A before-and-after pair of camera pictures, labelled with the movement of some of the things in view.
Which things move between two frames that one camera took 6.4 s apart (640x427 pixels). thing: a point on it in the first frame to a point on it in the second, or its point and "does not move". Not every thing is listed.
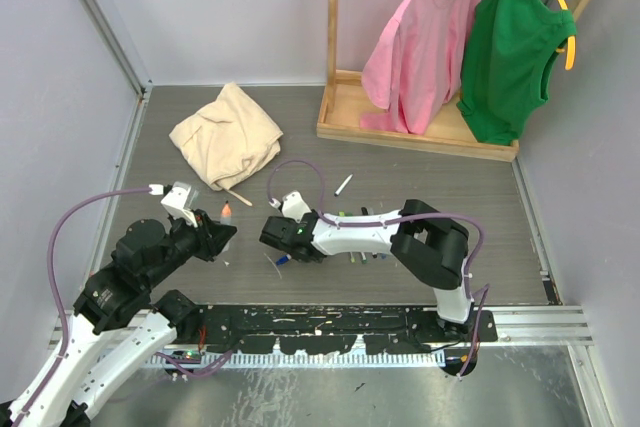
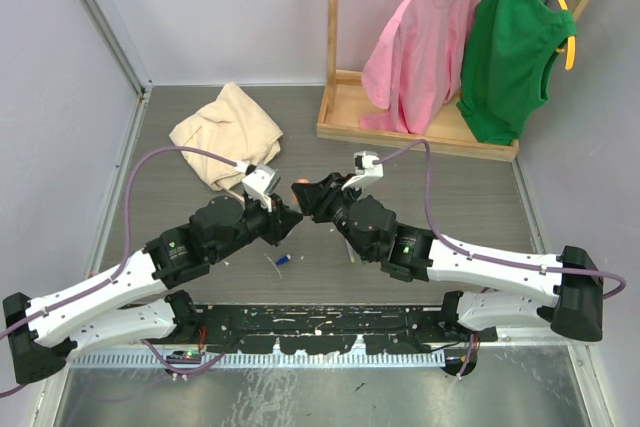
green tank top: (511, 39) does not move
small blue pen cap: (283, 260) does not move
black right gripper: (298, 221) to (327, 192)
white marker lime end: (352, 259) does not move
